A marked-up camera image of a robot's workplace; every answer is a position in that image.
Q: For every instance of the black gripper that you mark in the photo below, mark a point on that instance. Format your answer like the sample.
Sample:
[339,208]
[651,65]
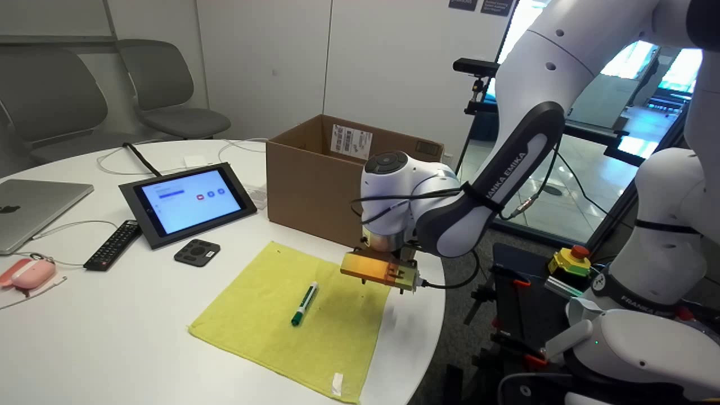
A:
[386,248]

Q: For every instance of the green marker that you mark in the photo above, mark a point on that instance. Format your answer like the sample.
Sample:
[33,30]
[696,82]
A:
[304,305]

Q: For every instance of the yellow towel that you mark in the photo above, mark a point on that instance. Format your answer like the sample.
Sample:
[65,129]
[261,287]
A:
[254,323]

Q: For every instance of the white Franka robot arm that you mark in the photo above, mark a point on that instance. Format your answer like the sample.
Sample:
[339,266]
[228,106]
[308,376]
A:
[541,69]

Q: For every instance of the brown cardboard box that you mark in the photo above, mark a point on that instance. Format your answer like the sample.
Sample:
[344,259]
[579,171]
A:
[306,188]

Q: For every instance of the black equipment cart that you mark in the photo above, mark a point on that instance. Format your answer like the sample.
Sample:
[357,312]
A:
[508,300]

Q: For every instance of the yellow red emergency stop button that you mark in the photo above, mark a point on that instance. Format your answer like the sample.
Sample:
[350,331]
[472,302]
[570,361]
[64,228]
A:
[570,261]

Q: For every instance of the small black square device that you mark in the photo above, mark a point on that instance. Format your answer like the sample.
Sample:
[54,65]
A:
[196,253]

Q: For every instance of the black tablet with blue screen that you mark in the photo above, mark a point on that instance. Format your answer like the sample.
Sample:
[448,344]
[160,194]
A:
[187,204]

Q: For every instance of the white curved plastic housing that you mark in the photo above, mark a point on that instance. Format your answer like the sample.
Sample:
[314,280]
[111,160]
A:
[652,344]

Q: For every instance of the black remote control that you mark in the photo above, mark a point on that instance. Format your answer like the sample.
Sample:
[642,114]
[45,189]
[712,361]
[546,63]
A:
[114,246]

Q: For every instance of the grey office chair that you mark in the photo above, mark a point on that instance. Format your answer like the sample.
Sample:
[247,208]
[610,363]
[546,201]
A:
[160,74]
[53,98]

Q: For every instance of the silver closed laptop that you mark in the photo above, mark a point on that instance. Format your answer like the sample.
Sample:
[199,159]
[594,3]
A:
[36,210]

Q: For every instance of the pink computer mouse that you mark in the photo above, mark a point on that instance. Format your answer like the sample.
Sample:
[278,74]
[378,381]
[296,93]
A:
[28,273]

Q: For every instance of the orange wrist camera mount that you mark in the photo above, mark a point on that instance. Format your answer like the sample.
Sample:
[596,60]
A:
[372,269]

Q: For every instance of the dark wall poster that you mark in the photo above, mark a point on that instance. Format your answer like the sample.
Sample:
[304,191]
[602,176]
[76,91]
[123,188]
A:
[495,5]
[465,3]

